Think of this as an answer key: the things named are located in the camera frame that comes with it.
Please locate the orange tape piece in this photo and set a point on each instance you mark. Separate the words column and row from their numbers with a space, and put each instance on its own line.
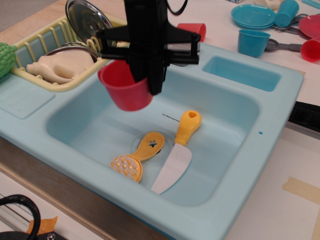
column 46, row 226

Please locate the large red plastic cup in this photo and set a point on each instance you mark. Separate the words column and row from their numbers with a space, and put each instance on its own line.
column 127, row 94

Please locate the small red cup behind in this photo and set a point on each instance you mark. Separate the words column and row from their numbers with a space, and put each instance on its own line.
column 199, row 28

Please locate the yellow dish drying rack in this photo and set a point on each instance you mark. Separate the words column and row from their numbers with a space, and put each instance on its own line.
column 49, row 38

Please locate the small red cup right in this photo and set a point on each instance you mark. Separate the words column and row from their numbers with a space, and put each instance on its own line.
column 310, row 50

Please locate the yellow handled toy knife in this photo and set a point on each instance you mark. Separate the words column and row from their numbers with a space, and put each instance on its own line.
column 180, row 156

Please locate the small red cup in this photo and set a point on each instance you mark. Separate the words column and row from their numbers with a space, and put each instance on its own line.
column 310, row 50
column 199, row 28

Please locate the green toy corn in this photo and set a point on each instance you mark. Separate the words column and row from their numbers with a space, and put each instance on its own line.
column 7, row 58

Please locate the cream toy detergent bottle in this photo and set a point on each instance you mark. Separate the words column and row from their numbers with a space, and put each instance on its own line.
column 62, row 67

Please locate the grey toy faucet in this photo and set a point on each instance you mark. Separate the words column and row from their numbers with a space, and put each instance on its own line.
column 180, row 50

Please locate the grey toy utensil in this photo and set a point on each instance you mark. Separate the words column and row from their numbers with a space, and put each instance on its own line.
column 291, row 27

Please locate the stacked teal plates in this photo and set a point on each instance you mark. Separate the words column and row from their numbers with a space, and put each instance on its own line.
column 253, row 16

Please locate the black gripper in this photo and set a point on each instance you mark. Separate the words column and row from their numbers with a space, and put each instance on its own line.
column 146, row 37

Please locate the beige masking tape strip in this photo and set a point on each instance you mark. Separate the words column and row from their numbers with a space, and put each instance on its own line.
column 302, row 189

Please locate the cream toy item top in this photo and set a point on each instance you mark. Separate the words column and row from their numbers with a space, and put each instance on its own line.
column 272, row 4

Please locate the grey toy spoon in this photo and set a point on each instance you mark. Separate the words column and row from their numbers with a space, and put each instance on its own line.
column 273, row 45

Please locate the black bracket right edge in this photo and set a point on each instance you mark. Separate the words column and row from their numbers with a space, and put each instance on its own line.
column 306, row 115

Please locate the red plastic plate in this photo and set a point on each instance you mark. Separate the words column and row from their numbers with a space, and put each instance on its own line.
column 310, row 25

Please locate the round silver pot lid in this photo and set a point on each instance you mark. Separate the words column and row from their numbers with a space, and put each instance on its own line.
column 86, row 20

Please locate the tall teal cup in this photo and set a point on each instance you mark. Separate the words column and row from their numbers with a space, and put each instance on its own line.
column 286, row 12

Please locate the short teal cup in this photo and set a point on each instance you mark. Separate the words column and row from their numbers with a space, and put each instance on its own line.
column 252, row 42

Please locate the light blue toy sink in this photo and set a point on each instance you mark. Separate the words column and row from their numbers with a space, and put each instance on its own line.
column 244, row 102

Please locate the silver metal pot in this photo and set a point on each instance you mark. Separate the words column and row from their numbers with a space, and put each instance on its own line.
column 66, row 48

